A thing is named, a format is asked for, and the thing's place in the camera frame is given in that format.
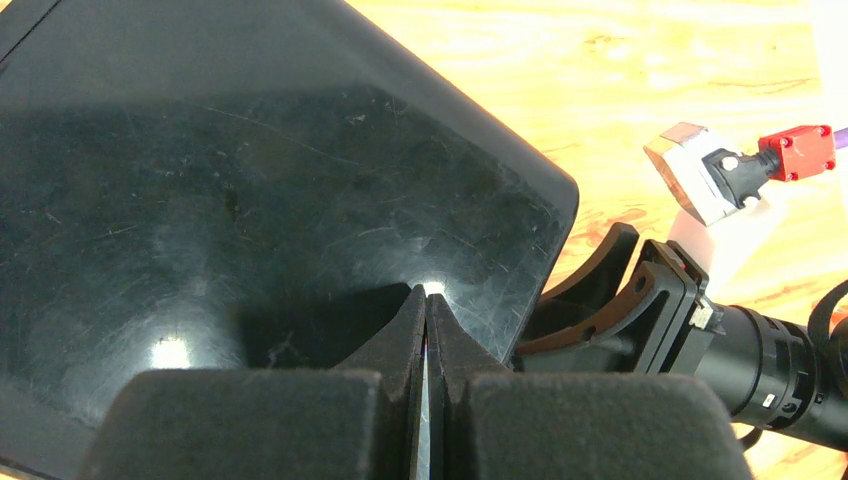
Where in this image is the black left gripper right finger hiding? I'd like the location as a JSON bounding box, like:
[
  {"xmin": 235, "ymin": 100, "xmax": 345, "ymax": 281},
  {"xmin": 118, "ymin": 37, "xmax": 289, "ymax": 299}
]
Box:
[{"xmin": 426, "ymin": 294, "xmax": 752, "ymax": 479}]

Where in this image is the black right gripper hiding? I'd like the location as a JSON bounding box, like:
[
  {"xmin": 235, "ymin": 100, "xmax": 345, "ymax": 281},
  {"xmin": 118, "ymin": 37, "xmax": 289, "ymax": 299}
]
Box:
[{"xmin": 513, "ymin": 222, "xmax": 722, "ymax": 375}]

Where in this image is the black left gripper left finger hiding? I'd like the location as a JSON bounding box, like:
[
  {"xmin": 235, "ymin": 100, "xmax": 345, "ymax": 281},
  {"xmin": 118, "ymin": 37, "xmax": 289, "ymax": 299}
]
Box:
[{"xmin": 79, "ymin": 286, "xmax": 426, "ymax": 479}]

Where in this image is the black drawer organizer box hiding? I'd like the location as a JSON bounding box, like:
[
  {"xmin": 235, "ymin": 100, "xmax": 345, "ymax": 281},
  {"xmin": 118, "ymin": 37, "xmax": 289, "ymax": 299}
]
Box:
[{"xmin": 1, "ymin": 1, "xmax": 579, "ymax": 479}]

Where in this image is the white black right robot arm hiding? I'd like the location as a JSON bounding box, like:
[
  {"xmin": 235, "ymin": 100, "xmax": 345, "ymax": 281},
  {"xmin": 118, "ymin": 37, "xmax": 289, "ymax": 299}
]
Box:
[{"xmin": 512, "ymin": 223, "xmax": 847, "ymax": 451}]

